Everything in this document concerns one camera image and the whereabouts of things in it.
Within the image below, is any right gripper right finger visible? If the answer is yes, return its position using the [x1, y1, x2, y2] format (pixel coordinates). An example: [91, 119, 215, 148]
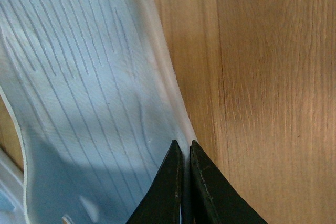
[190, 141, 266, 223]

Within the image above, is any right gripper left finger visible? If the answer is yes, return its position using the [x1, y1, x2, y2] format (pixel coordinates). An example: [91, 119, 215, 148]
[127, 140, 184, 224]

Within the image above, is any light blue slipper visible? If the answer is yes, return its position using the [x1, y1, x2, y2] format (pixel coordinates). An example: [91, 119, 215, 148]
[1, 0, 196, 223]
[1, 150, 26, 224]

